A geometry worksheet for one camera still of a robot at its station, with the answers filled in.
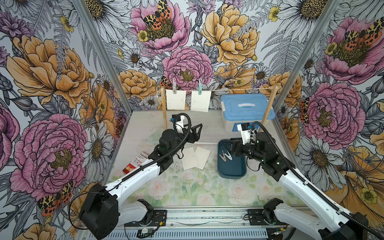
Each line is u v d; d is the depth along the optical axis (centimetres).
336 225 39
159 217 75
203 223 73
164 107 76
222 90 111
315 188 45
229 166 87
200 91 69
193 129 66
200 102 76
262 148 57
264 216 69
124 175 47
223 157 94
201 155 97
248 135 65
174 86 68
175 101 75
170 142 57
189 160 95
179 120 66
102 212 40
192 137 67
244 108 102
